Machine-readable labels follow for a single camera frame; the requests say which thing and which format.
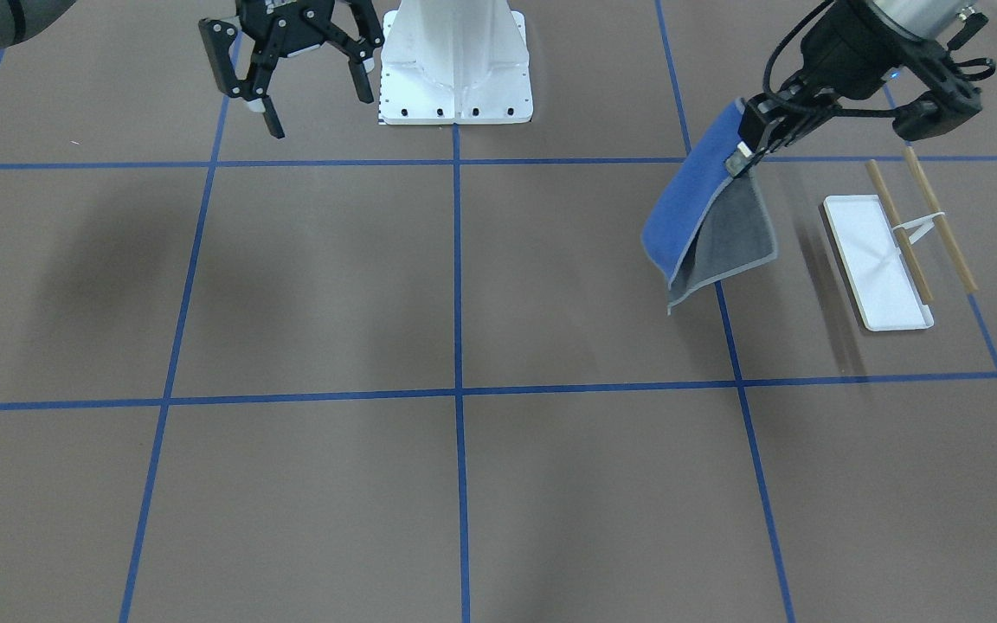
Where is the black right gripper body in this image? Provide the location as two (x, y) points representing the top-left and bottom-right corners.
(235, 1), (377, 61)

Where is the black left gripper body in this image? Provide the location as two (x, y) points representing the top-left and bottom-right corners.
(760, 1), (996, 142)

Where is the blue and grey towel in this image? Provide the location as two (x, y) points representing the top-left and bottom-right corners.
(640, 99), (779, 312)

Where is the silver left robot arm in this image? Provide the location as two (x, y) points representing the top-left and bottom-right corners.
(724, 1), (997, 178)

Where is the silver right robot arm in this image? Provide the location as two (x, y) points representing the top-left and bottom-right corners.
(0, 1), (385, 139)

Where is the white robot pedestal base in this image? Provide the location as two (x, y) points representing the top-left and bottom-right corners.
(377, 1), (534, 125)

